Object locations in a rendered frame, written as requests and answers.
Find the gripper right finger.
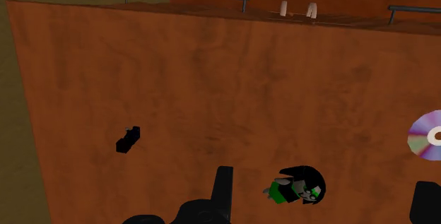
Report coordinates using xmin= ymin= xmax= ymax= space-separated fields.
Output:
xmin=408 ymin=180 xmax=441 ymax=224

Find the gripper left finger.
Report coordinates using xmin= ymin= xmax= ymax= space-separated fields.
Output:
xmin=122 ymin=165 xmax=234 ymax=224

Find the shiny compact disc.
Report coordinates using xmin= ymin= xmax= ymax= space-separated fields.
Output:
xmin=407 ymin=109 xmax=441 ymax=161

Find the black-haired doll in green dress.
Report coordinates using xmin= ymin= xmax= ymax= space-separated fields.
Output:
xmin=263 ymin=165 xmax=327 ymax=205

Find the small black block-shaped object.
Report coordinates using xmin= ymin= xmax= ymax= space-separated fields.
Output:
xmin=115 ymin=125 xmax=141 ymax=154

